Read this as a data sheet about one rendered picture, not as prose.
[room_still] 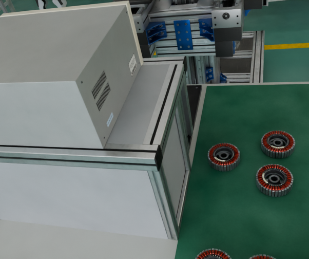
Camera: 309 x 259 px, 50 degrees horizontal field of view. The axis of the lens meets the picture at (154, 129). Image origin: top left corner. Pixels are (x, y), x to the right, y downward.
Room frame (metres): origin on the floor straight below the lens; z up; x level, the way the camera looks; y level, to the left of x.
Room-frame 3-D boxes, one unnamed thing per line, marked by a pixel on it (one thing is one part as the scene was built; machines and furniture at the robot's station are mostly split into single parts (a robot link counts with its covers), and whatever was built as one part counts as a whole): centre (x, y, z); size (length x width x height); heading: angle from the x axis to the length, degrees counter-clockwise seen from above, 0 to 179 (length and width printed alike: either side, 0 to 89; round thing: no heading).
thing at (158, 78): (0.85, 0.24, 1.09); 0.68 x 0.44 x 0.05; 67
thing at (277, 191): (0.63, -0.33, 0.77); 0.11 x 0.11 x 0.04
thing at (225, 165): (0.78, -0.22, 0.77); 0.11 x 0.11 x 0.04
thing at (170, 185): (0.65, -0.03, 0.91); 0.28 x 0.03 x 0.32; 157
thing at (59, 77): (0.86, 0.26, 1.22); 0.44 x 0.39 x 0.20; 67
